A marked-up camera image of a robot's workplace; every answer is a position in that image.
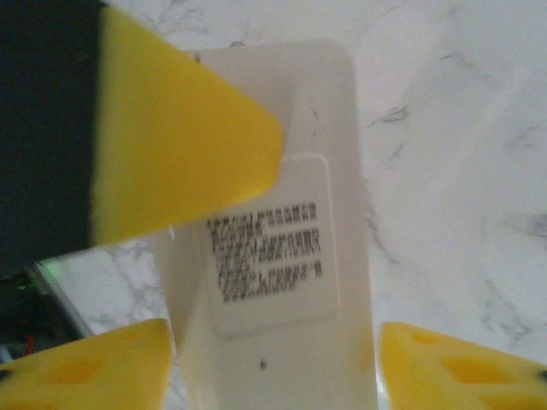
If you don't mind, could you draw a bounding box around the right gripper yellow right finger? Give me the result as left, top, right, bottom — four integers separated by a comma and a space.
377, 319, 547, 410

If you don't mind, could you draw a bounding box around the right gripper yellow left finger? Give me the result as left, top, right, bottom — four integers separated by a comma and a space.
0, 317, 177, 410

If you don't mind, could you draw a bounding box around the white remote control with label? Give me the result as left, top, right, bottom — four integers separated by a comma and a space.
151, 38, 379, 410

